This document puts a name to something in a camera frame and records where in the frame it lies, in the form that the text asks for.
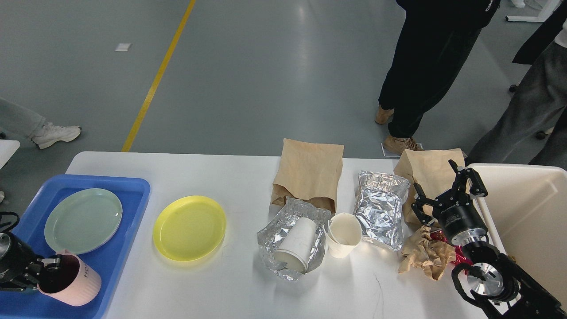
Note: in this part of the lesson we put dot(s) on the silver foil bag right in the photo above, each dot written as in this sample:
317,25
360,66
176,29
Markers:
379,208

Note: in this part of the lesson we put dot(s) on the pink mug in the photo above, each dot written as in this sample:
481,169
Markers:
74,282

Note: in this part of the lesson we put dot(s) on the person in black clothes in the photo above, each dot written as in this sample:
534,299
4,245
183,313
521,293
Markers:
434,43

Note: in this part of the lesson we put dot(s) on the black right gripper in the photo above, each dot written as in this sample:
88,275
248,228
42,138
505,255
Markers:
453,210

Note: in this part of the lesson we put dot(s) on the brown paper bag middle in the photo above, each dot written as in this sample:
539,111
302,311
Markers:
309,172

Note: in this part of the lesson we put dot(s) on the pale green plate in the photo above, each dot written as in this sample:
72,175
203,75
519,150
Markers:
83,221

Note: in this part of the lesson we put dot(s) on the white side table corner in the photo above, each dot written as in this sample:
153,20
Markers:
7,149

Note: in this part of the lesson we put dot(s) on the white paper cup upright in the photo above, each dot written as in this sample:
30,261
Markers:
343,233

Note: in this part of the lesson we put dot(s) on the brown paper bag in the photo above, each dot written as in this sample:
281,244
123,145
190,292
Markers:
309,172
431,170

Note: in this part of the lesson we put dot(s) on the crumpled brown paper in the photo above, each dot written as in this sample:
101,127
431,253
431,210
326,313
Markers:
430,255

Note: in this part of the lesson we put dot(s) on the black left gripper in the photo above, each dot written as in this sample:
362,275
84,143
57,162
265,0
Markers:
20,266

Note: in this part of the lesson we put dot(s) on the white paper cup lying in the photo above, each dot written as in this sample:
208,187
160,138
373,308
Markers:
296,247

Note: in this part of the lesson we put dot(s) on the brown paper bag right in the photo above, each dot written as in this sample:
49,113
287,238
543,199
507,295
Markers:
431,170

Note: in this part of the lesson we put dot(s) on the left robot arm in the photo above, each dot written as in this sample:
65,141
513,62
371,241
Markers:
9,220

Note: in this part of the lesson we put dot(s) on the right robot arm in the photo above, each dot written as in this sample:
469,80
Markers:
491,281

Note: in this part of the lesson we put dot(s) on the yellow plastic plate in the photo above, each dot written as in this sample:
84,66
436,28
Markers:
189,228

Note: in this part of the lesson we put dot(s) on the blue plastic tray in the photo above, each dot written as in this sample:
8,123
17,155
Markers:
108,260

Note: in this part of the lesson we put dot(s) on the cream plastic bin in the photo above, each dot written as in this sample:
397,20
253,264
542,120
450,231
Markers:
528,205

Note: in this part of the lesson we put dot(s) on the red wrapper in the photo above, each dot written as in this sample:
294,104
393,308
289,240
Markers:
459,256

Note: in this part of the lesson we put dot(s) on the person with white sneaker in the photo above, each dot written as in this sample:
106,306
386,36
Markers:
25,122

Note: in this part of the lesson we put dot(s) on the person in grey trousers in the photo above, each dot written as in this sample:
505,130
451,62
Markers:
541,95

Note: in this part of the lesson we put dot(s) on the white furniture base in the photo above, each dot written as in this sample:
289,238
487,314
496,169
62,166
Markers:
537,11

